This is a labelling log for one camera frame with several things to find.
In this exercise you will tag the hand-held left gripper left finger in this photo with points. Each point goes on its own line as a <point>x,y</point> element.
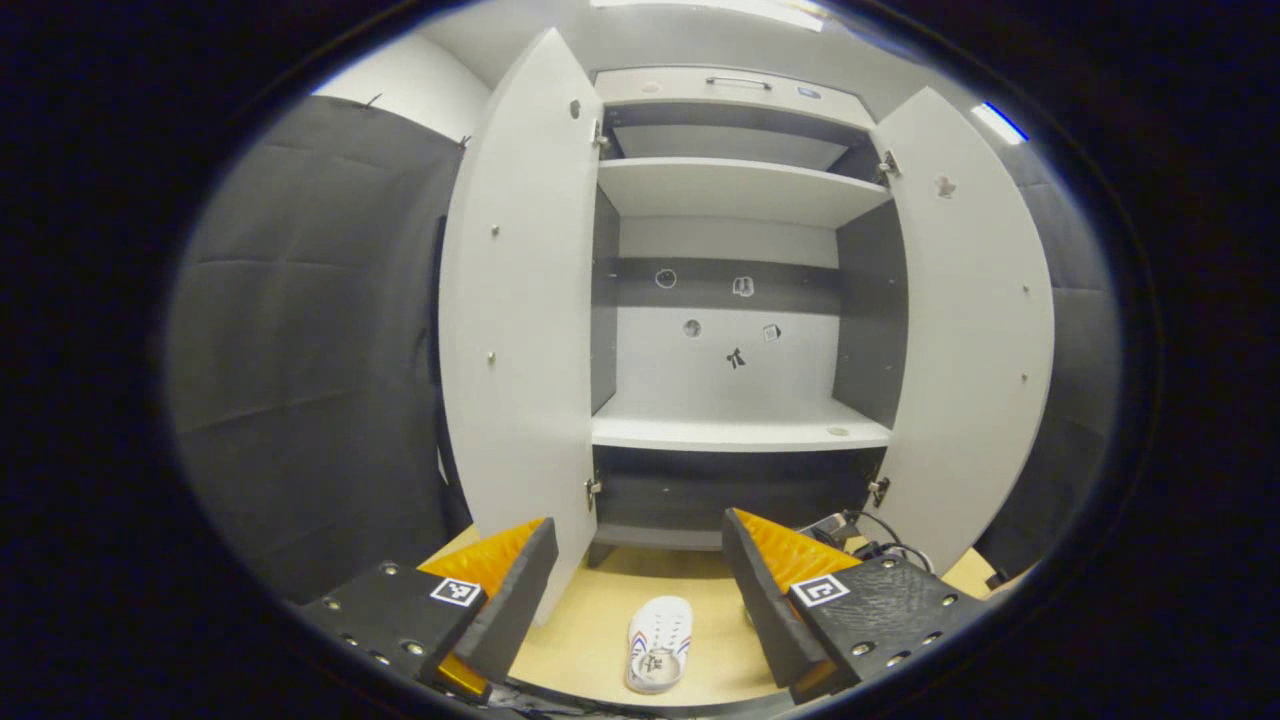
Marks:
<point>515,600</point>

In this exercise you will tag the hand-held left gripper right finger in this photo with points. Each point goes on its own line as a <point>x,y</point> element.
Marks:
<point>765,610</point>

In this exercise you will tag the white canvas shoe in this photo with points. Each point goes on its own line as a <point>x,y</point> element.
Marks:
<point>660,645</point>

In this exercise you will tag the white shoe cabinet door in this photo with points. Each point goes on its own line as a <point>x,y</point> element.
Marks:
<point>970,350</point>
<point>520,330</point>

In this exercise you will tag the white shoe cabinet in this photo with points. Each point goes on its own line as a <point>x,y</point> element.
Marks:
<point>740,190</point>

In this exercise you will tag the ceiling light panel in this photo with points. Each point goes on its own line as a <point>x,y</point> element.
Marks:
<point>720,8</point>
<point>1000,122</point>

